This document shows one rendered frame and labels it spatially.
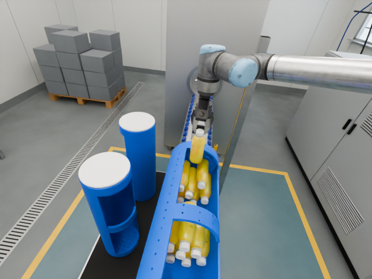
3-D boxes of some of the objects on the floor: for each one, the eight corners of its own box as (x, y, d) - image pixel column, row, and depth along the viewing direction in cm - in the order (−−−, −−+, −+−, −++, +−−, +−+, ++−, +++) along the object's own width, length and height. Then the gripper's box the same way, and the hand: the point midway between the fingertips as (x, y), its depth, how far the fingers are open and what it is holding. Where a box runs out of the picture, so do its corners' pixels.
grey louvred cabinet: (312, 142, 334) (367, 55, 246) (414, 295, 164) (714, 189, 76) (281, 138, 336) (325, 50, 248) (350, 284, 166) (569, 169, 78)
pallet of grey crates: (126, 92, 426) (120, 31, 353) (111, 108, 362) (99, 39, 290) (75, 84, 430) (57, 24, 358) (50, 100, 367) (24, 30, 294)
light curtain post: (218, 196, 226) (269, 36, 122) (218, 200, 221) (271, 37, 118) (213, 195, 226) (259, 35, 123) (212, 199, 222) (261, 36, 118)
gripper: (220, 87, 82) (212, 128, 95) (193, 83, 83) (189, 124, 96) (220, 94, 75) (211, 138, 88) (191, 91, 76) (187, 134, 89)
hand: (200, 132), depth 89 cm, fingers closed on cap, 4 cm apart
